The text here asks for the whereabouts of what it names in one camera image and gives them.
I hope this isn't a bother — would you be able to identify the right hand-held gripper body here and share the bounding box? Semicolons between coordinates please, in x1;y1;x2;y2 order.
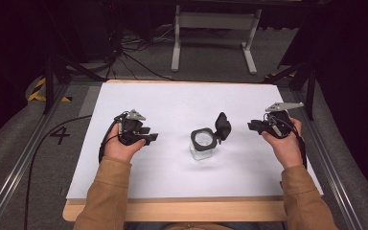
261;102;305;139

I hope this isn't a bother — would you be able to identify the yellow black hazard tape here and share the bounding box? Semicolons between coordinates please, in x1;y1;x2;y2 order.
27;77;74;104

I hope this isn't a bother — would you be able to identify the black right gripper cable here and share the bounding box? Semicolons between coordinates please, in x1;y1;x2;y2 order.
267;114;308;171

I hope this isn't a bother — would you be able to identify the wooden table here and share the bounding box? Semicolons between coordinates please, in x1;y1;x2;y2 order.
61;79;325;223

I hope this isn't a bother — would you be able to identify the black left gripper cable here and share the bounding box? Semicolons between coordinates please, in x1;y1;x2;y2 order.
98;112;129;164

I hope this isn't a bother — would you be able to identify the white table mat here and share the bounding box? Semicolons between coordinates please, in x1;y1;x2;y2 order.
65;81;325;200

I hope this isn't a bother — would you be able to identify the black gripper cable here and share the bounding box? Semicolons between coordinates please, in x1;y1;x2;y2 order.
98;112;129;164
267;114;308;171

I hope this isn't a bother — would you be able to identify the black tripod stand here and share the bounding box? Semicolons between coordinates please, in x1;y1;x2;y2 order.
261;56;318;122
42;0;107;116

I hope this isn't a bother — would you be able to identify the black cable on floor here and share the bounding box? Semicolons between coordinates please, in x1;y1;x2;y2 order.
23;114;93;230

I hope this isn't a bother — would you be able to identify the white metal stand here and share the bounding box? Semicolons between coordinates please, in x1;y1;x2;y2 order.
171;4;264;76

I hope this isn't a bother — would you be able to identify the person's right hand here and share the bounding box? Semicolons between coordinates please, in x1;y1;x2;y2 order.
261;117;303;170

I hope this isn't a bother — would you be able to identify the person's left hand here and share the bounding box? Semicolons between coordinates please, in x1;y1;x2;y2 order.
103;123;147;164

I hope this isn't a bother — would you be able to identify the bundle of black floor cables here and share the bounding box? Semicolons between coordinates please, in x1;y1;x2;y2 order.
104;22;177;82

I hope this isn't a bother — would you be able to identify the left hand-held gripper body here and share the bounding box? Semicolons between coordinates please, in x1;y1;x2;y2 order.
118;109;148;147

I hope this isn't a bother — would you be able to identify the clear jar with black flip lid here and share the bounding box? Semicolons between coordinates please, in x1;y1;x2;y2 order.
189;111;233;162

